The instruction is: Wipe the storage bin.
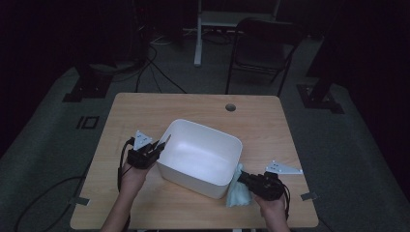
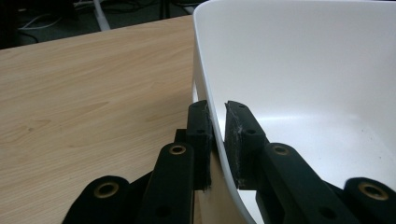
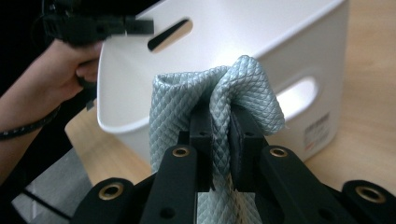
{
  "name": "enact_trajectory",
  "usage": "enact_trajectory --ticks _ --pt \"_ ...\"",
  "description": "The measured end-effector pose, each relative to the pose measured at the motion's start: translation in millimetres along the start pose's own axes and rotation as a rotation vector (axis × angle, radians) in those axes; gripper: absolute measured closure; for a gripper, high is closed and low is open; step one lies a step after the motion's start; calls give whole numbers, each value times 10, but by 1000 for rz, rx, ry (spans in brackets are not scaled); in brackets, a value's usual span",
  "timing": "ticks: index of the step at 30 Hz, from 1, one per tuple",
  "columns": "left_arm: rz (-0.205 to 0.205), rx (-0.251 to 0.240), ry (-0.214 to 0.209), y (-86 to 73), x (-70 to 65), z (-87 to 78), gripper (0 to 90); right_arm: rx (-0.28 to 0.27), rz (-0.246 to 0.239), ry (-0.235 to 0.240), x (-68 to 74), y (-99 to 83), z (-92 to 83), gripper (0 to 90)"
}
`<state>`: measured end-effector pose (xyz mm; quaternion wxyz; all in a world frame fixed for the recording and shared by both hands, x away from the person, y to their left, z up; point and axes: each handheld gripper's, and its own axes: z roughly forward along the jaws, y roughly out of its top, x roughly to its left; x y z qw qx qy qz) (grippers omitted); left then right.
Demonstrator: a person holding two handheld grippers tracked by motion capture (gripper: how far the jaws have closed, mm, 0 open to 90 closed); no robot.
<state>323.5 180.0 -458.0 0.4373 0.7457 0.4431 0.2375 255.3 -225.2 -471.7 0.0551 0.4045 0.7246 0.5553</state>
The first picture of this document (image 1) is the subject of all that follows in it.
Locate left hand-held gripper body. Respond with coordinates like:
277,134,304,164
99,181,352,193
127,130,161,170

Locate white metal stand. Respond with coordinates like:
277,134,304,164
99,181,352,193
192,0,281,68

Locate right hand-held gripper black cable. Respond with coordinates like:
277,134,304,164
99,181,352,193
279,183,291,220

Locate hand-held gripper black cable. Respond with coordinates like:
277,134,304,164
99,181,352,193
117,137,134,192
279,183,291,220

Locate person's right hand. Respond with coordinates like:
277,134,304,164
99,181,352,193
255,192,288,224

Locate black stand with base plate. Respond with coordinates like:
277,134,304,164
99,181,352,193
62,62,114,103
296,32,345,114

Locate thin black floor cables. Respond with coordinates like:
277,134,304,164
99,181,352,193
134,44,188,95

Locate light blue quilted cloth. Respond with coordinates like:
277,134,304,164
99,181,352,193
225,162,253,208

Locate white plastic basket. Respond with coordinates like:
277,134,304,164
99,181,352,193
157,119,244,200

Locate person's left hand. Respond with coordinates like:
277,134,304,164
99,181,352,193
119,160,153,195

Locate left hand-held gripper black cable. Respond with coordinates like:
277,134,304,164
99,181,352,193
117,137,134,192

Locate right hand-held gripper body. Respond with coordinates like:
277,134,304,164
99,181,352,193
254,159,304,201

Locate thick black floor cable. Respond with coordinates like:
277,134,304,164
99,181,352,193
14,175,86,232

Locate black folding chair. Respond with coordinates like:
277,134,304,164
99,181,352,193
224,17,303,98

